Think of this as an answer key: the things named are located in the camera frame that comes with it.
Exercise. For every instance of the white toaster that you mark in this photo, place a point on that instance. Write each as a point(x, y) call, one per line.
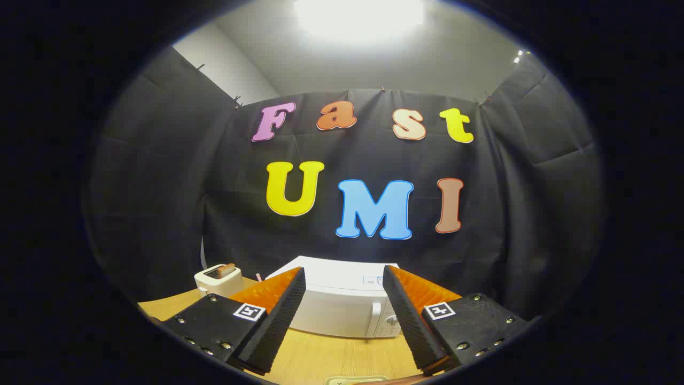
point(224, 287)

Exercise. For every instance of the white rectangular food tray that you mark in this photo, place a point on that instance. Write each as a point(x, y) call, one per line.
point(342, 381)

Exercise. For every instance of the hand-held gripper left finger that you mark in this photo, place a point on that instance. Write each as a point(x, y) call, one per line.
point(278, 321)

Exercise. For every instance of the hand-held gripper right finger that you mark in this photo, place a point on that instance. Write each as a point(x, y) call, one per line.
point(409, 321)

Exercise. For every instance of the brown toast slice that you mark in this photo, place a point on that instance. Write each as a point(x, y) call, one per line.
point(226, 270)

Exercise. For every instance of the white microwave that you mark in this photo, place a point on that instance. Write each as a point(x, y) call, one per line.
point(342, 305)

